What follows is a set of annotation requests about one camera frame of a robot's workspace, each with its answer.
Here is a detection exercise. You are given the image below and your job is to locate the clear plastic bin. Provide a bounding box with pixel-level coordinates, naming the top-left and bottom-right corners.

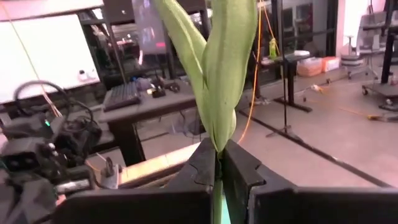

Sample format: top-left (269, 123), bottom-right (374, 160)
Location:
top-left (296, 57), bottom-right (323, 78)

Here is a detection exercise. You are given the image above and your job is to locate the thin yellow cord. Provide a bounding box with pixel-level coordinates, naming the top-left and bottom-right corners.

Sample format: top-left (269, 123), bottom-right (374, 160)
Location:
top-left (0, 2), bottom-right (63, 118)

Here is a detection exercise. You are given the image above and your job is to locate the black backlit keyboard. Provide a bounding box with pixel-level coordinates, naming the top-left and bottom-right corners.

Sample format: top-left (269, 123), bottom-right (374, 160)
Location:
top-left (102, 82), bottom-right (141, 113)

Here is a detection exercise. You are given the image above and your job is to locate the table edge clamp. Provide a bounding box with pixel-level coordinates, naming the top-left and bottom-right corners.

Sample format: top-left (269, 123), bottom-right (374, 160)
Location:
top-left (99, 157), bottom-right (123, 190)

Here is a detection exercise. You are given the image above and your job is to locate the black rolling cart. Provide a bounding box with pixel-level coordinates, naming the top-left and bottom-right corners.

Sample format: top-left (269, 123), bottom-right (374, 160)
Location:
top-left (361, 0), bottom-right (398, 112)

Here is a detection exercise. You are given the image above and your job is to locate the white board panel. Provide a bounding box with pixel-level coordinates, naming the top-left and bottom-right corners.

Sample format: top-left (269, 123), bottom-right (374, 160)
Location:
top-left (0, 14), bottom-right (101, 105)

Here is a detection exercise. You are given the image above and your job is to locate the dark gray desk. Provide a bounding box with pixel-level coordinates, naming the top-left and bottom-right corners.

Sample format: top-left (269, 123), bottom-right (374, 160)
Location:
top-left (98, 79), bottom-right (203, 167)

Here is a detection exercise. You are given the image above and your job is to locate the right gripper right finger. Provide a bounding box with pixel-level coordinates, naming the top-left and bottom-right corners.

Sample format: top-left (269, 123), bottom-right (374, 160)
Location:
top-left (222, 139), bottom-right (398, 224)

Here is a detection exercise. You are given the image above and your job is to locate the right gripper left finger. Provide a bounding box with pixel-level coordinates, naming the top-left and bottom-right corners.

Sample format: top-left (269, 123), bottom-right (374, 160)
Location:
top-left (52, 138), bottom-right (217, 224)

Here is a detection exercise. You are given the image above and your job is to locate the computer monitor with pink bar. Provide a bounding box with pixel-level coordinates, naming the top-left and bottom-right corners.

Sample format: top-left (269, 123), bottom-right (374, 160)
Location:
top-left (132, 0), bottom-right (169, 56)

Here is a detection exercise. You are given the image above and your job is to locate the black artificial tulip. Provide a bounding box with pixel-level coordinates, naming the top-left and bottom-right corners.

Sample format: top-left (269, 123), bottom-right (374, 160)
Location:
top-left (152, 0), bottom-right (259, 224)

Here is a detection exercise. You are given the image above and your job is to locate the orange hanging cable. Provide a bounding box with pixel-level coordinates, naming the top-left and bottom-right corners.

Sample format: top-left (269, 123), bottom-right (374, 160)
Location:
top-left (238, 0), bottom-right (280, 144)

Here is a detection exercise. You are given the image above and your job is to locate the green bottle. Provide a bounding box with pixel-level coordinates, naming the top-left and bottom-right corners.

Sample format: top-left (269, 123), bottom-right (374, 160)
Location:
top-left (269, 37), bottom-right (278, 60)

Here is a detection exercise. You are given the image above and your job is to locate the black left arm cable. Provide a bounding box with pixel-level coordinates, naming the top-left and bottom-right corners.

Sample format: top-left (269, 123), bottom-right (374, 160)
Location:
top-left (12, 80), bottom-right (94, 131)

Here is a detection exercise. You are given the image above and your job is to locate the round white stool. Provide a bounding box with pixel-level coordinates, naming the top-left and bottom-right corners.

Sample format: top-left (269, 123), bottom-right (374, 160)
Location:
top-left (340, 34), bottom-right (380, 80)

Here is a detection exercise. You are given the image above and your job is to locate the black side table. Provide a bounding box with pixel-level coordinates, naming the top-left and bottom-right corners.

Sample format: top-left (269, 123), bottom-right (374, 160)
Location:
top-left (259, 52), bottom-right (313, 113)

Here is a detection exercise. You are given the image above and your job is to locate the orange box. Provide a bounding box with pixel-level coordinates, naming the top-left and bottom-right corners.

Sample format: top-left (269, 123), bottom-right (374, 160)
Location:
top-left (322, 55), bottom-right (341, 73)

